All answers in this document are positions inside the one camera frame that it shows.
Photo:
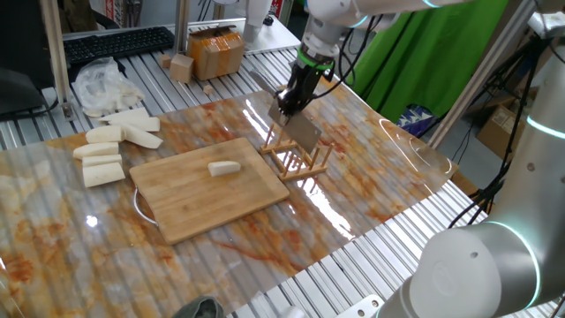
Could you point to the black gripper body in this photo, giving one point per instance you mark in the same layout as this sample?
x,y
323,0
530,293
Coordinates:
x,y
306,81

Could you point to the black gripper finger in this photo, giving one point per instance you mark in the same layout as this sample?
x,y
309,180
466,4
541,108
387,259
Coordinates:
x,y
286,101
302,106

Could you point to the steel cleaver knife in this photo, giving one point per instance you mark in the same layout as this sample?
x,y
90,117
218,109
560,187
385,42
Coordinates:
x,y
300,130

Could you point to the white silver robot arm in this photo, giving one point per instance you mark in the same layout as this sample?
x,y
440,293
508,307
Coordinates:
x,y
463,274

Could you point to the speckled white radish piece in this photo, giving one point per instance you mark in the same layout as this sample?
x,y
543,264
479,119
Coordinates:
x,y
223,168

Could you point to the long white radish wedge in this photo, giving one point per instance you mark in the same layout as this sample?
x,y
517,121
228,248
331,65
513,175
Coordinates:
x,y
143,138

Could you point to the white radish chunk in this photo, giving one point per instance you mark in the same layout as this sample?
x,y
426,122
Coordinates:
x,y
102,175
103,134
101,161
95,150

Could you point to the wooden peg rack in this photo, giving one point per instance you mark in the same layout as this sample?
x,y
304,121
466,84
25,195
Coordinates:
x,y
315,170

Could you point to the small wooden cube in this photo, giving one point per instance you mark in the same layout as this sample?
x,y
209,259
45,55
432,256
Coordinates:
x,y
208,89
164,60

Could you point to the white plastic column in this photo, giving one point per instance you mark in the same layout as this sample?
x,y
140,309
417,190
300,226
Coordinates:
x,y
255,20

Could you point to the taped cardboard box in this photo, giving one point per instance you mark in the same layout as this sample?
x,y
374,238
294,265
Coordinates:
x,y
216,53

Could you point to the large wooden block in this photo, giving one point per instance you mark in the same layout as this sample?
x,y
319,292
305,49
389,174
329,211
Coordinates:
x,y
181,68

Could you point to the green cloth backdrop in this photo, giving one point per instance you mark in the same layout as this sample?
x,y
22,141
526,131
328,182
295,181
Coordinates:
x,y
419,79

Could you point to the blue patterned bag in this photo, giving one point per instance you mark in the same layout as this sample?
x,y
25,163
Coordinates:
x,y
415,121

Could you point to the bamboo cutting board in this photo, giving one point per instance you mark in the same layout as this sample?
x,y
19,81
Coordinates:
x,y
198,199

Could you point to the marble pattern plastic mat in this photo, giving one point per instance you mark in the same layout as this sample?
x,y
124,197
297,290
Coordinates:
x,y
265,247

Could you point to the black computer keyboard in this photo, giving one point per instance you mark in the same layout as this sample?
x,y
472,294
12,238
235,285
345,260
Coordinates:
x,y
119,43

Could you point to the clear plastic bag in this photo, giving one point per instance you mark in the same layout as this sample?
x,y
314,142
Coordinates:
x,y
103,86

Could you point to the red white printed carton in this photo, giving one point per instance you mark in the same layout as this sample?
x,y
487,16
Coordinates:
x,y
115,11

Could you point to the open cardboard box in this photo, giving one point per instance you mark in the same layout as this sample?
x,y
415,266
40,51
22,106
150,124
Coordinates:
x,y
499,130

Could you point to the black tripod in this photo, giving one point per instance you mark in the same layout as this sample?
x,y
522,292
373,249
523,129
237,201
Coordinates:
x,y
521,97

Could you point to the grey green rag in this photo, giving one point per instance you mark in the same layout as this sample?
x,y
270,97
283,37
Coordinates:
x,y
198,309

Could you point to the black computer monitor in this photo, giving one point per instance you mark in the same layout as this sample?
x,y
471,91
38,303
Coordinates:
x,y
22,44

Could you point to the aluminium frame post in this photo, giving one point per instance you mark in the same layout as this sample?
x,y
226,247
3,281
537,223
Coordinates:
x,y
55,44
476,84
181,26

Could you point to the silver frame bracket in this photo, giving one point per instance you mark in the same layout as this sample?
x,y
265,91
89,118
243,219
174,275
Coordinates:
x,y
547,24

